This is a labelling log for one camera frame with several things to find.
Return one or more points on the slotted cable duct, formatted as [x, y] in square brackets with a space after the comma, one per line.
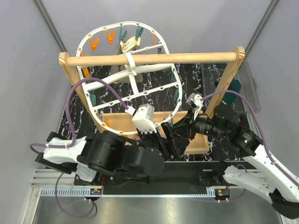
[92, 192]

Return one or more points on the wooden hanging rack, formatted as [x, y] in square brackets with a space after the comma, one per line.
[69, 63]

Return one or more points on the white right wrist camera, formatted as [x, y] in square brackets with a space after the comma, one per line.
[196, 103]

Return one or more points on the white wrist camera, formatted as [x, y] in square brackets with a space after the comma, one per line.
[142, 119]
[196, 103]

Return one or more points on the beige sock pair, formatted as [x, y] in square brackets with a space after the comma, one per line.
[124, 48]

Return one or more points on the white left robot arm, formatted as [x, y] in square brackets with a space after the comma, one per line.
[107, 153]

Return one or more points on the white round clip hanger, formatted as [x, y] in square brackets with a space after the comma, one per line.
[159, 44]

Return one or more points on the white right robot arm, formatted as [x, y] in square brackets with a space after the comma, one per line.
[280, 187]

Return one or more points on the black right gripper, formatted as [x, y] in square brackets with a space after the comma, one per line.
[187, 126]

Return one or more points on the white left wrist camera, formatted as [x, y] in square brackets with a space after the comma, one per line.
[142, 119]

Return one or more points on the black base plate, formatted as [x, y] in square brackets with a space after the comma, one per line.
[177, 178]

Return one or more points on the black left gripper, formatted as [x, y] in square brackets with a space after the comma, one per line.
[173, 154]

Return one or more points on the dark green sock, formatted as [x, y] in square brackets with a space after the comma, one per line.
[228, 97]

